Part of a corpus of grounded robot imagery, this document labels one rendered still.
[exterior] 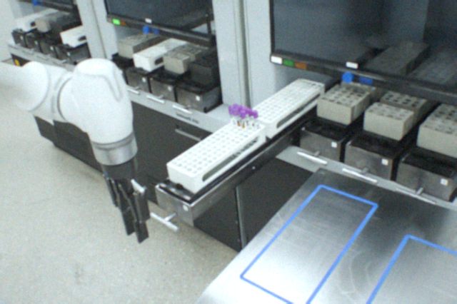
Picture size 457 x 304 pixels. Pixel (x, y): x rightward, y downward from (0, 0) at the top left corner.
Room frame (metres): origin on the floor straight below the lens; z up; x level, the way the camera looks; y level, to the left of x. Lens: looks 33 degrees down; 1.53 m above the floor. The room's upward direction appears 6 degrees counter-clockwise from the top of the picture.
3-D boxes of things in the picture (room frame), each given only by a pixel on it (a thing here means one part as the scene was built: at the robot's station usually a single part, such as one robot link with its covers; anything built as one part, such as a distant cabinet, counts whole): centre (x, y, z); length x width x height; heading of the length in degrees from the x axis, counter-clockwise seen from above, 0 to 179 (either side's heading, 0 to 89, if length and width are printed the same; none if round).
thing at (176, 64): (1.69, 0.16, 0.85); 0.12 x 0.02 x 0.06; 46
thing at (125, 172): (0.83, 0.23, 0.95); 0.08 x 0.07 x 0.09; 45
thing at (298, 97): (1.27, -0.21, 0.83); 0.30 x 0.10 x 0.06; 135
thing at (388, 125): (1.08, -0.45, 0.85); 0.12 x 0.02 x 0.06; 44
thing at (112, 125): (0.84, 0.24, 1.14); 0.13 x 0.11 x 0.16; 54
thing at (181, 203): (1.14, -0.08, 0.78); 0.73 x 0.14 x 0.09; 135
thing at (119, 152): (0.83, 0.23, 1.03); 0.09 x 0.09 x 0.06
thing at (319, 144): (1.35, -0.51, 0.78); 0.73 x 0.14 x 0.09; 135
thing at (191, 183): (1.05, 0.02, 0.83); 0.30 x 0.10 x 0.06; 135
